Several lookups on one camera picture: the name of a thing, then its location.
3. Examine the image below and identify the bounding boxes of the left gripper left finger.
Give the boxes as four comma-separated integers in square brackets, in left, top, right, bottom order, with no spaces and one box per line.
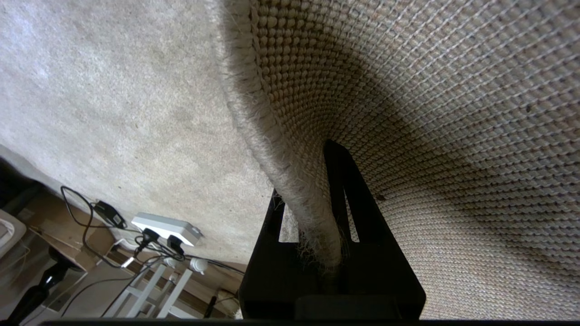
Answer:
[238,189,327,320]

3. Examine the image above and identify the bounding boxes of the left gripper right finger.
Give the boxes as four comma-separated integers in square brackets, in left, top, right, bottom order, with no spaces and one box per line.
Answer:
[324,139,426,320]

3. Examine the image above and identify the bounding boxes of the beige woven rug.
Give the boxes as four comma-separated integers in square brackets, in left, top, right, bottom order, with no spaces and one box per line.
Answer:
[206,0,580,320]

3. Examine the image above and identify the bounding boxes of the black plug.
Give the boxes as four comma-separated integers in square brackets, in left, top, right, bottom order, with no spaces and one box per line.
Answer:
[136,228,160,252]
[167,235,186,258]

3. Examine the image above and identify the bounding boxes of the white power strip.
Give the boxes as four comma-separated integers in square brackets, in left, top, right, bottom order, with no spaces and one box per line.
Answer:
[131,212,203,247]

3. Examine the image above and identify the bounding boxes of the white metal rack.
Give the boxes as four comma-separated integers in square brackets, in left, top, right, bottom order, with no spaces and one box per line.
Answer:
[103,258,209,319]

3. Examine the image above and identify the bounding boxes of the black power adapter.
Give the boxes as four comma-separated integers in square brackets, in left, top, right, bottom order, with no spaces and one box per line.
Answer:
[94,201,128,229]

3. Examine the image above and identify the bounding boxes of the cardboard box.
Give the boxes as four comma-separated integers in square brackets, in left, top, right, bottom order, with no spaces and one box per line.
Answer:
[17,192,119,271]

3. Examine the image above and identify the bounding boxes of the black stand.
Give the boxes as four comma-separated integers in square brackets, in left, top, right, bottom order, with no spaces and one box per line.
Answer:
[5,247,84,323]

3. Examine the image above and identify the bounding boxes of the white plastic container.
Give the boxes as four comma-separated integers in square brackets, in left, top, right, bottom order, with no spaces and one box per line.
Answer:
[0,209,27,259]

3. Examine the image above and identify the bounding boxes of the black cable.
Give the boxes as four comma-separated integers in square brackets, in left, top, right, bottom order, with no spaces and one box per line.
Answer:
[60,186,136,268]

